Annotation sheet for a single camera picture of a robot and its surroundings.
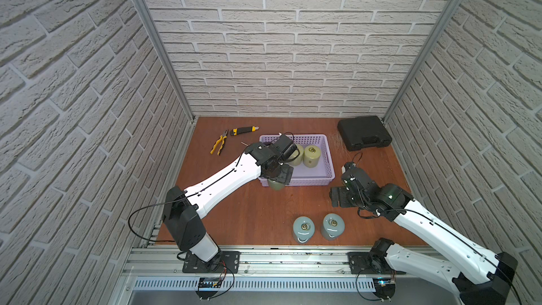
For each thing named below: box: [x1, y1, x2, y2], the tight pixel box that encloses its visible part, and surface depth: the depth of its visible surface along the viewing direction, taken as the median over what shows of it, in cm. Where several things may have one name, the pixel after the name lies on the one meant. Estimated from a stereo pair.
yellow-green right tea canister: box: [302, 144, 322, 169], surface depth 97 cm
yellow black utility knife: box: [230, 126, 260, 136], surface depth 116 cm
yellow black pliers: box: [210, 129, 229, 156], surface depth 111 cm
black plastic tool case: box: [337, 115, 393, 152], surface depth 109 cm
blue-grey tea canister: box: [292, 216, 316, 243], surface depth 76 cm
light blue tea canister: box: [320, 213, 346, 241], surface depth 77 cm
